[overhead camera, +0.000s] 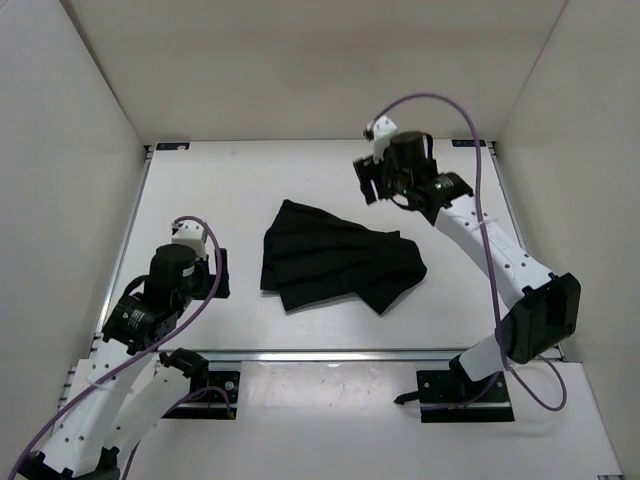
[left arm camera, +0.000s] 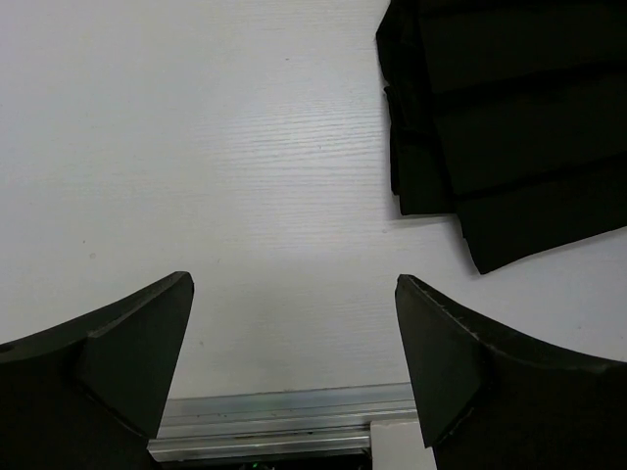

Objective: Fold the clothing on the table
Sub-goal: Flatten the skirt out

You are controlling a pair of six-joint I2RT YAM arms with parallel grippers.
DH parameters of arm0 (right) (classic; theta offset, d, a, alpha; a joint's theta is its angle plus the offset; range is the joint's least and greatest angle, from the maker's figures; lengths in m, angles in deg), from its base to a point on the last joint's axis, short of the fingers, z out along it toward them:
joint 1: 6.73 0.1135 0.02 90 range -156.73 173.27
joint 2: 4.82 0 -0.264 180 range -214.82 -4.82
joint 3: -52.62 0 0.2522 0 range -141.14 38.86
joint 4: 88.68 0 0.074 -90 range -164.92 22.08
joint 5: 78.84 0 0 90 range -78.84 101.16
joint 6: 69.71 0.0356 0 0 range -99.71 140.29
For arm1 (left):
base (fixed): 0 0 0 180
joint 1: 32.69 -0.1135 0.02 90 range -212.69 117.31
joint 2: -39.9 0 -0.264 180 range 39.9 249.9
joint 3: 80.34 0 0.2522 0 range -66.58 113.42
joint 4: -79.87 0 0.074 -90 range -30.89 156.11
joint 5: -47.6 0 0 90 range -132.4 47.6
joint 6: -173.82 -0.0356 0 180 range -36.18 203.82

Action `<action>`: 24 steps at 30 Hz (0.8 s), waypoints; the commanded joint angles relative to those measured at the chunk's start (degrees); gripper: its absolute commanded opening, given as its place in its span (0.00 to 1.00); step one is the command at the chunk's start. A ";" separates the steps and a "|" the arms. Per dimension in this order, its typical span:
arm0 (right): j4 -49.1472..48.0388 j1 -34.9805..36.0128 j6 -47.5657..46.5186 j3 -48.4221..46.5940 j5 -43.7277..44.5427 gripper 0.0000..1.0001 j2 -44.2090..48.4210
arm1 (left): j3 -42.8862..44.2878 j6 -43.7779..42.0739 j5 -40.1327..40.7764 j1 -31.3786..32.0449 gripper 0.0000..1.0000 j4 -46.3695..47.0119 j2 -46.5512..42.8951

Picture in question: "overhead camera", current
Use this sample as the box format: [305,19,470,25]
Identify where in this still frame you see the black pleated skirt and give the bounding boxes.
[260,199,427,315]

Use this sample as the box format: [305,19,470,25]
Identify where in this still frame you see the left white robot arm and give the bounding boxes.
[9,240,230,479]

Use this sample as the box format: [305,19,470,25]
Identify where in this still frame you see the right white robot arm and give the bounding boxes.
[354,127,581,405]

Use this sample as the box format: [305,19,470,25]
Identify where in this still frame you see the right blue table label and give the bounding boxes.
[451,139,475,148]

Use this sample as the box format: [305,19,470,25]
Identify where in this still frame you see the blue table label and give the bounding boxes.
[155,142,190,151]
[451,139,475,148]

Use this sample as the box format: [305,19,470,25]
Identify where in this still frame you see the left blue table label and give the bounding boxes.
[155,142,190,151]

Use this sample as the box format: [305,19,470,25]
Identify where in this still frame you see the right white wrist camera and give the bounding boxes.
[363,115,398,159]

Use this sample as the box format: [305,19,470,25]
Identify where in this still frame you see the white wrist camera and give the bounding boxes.
[363,115,398,159]
[171,220,208,260]

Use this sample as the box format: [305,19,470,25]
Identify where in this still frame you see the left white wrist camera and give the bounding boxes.
[171,220,208,260]

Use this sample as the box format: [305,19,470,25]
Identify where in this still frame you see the aluminium table front rail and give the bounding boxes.
[89,347,566,365]

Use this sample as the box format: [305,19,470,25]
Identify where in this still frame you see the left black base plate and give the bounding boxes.
[163,363,241,421]

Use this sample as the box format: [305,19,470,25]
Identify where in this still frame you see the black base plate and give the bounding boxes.
[163,363,241,421]
[416,370,515,424]

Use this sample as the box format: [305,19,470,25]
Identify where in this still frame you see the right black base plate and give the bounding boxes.
[416,370,515,424]

